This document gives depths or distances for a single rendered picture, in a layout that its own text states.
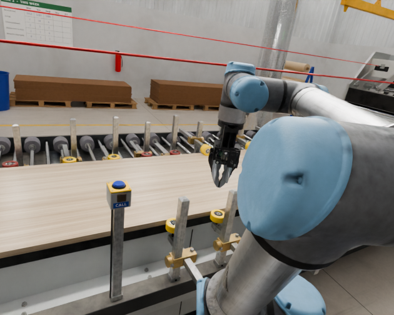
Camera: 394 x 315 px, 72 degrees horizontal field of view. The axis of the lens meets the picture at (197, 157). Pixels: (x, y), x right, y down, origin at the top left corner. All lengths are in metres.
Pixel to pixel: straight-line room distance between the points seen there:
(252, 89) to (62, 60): 7.59
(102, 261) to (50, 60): 6.99
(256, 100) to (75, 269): 1.12
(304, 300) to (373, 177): 0.43
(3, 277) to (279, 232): 1.26
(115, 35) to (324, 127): 7.97
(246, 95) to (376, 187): 0.39
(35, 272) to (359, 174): 1.31
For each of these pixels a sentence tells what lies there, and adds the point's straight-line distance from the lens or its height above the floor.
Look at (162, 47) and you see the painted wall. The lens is 8.49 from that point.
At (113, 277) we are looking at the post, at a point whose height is 0.83.
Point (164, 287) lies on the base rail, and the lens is 1.33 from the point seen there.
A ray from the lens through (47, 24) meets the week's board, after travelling 7.99.
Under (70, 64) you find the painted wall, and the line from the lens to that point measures 8.07.
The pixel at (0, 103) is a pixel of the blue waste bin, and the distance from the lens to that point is 6.56.
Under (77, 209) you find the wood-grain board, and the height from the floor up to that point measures 0.90.
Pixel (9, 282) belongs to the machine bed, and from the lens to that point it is 1.42.
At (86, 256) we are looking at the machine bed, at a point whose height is 0.76.
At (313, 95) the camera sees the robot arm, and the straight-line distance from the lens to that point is 0.58.
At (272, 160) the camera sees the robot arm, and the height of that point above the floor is 1.61.
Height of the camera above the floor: 1.70
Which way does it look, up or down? 22 degrees down
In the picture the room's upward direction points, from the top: 8 degrees clockwise
